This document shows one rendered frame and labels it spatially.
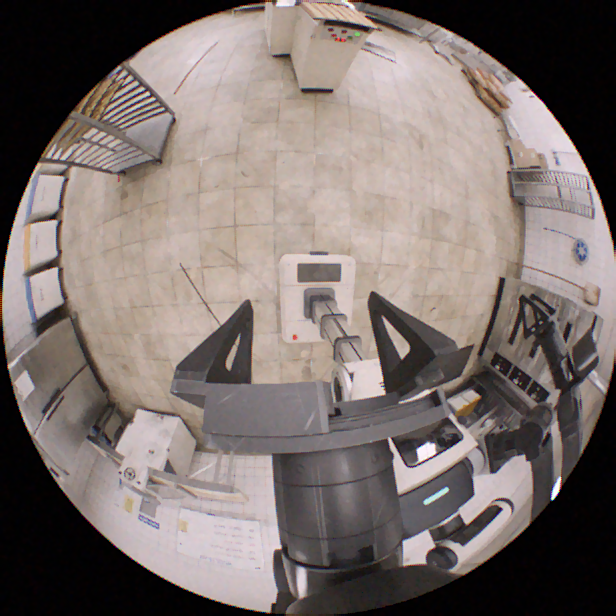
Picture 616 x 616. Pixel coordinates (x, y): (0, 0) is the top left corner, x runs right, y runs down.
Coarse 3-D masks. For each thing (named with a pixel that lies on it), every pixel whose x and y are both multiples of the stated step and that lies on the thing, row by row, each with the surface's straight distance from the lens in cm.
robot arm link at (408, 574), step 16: (368, 576) 8; (384, 576) 8; (400, 576) 8; (416, 576) 8; (432, 576) 8; (448, 576) 8; (288, 592) 17; (320, 592) 8; (336, 592) 8; (352, 592) 8; (368, 592) 7; (384, 592) 7; (400, 592) 7; (416, 592) 7; (272, 608) 18; (288, 608) 9; (304, 608) 8; (320, 608) 8; (336, 608) 7; (352, 608) 7; (368, 608) 7
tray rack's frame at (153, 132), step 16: (144, 128) 217; (160, 128) 199; (96, 144) 217; (128, 144) 221; (144, 144) 201; (160, 144) 186; (48, 160) 189; (64, 160) 194; (128, 160) 208; (144, 160) 190
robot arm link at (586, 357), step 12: (588, 336) 45; (576, 348) 45; (588, 348) 45; (576, 360) 45; (588, 360) 45; (588, 372) 47; (576, 384) 46; (564, 396) 46; (564, 408) 46; (564, 420) 47
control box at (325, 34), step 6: (324, 30) 154; (336, 30) 155; (342, 30) 156; (348, 30) 156; (354, 30) 159; (324, 36) 157; (330, 36) 157; (336, 36) 158; (342, 36) 159; (348, 36) 159; (354, 36) 160; (360, 36) 161; (348, 42) 163; (354, 42) 164
